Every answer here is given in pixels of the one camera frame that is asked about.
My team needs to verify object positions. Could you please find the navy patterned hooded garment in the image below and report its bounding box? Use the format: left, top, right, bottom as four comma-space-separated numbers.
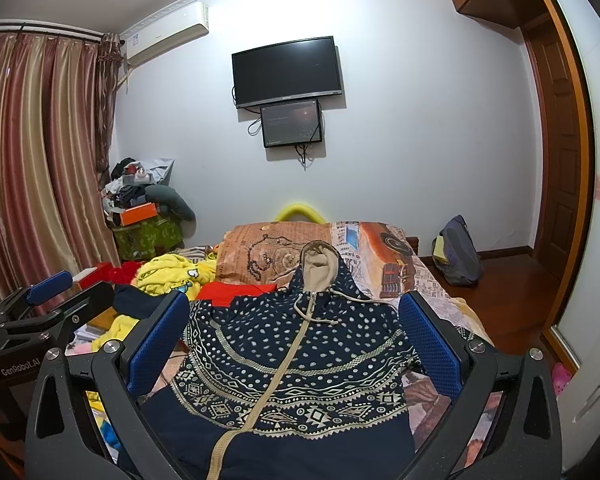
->
140, 240, 419, 479

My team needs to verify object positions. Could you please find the pile of clutter clothes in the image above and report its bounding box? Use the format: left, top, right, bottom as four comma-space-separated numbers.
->
102, 157, 196, 226

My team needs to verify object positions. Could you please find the red plush garment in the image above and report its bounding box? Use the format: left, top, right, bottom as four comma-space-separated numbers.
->
73, 261, 143, 289

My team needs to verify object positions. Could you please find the pink rubber clog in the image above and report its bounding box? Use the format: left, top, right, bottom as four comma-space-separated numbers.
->
550, 363, 572, 396

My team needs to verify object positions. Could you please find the yellow cartoon blanket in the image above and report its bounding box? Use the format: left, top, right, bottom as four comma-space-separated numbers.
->
91, 247, 218, 352

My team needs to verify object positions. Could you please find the orange shoe box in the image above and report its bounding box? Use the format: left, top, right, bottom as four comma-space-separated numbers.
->
120, 203, 158, 226

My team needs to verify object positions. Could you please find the red folded garment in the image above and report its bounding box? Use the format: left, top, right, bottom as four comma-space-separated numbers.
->
197, 282, 277, 308

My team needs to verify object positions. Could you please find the dark blue bag on floor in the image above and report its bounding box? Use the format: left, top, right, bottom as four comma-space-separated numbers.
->
431, 214, 483, 287

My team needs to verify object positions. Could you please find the striped red beige curtain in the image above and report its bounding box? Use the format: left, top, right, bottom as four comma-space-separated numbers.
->
0, 32, 122, 299

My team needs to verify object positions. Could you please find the newspaper print bed blanket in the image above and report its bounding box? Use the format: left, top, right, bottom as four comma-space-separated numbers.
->
215, 222, 483, 444

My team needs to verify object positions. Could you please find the yellow foam bed headrest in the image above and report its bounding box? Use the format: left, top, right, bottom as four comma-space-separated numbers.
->
275, 203, 327, 224

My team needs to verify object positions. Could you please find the white air conditioner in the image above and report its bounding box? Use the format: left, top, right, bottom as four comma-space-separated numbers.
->
123, 1, 209, 68

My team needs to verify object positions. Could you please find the large wall television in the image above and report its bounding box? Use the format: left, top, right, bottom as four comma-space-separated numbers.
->
232, 36, 342, 108

